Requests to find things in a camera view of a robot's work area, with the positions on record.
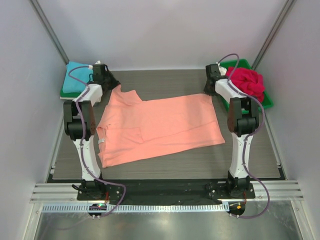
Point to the red t shirt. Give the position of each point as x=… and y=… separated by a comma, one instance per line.
x=250, y=82

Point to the salmon pink t shirt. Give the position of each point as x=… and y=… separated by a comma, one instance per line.
x=132, y=129

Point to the corner frame post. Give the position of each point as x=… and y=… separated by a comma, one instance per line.
x=279, y=21
x=49, y=29

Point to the left corner frame post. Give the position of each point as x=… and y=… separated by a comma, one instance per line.
x=49, y=29

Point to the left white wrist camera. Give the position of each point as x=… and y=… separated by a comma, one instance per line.
x=96, y=63

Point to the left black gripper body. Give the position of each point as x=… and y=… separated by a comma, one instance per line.
x=106, y=79

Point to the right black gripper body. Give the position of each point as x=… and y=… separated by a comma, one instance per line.
x=208, y=91

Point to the slotted cable duct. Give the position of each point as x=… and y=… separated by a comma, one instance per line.
x=99, y=208

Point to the right corner frame post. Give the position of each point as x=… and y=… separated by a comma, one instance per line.
x=279, y=21

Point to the aluminium frame rail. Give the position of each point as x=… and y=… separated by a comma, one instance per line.
x=279, y=190

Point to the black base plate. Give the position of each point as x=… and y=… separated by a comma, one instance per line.
x=163, y=192

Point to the folded white shirt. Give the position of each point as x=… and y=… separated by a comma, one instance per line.
x=72, y=98

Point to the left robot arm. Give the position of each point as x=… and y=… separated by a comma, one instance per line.
x=80, y=125

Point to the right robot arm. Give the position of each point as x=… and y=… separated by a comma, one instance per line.
x=242, y=122

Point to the green plastic tray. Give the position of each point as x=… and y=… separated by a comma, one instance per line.
x=267, y=102

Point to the folded green shirt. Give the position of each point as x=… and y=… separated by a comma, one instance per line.
x=71, y=95

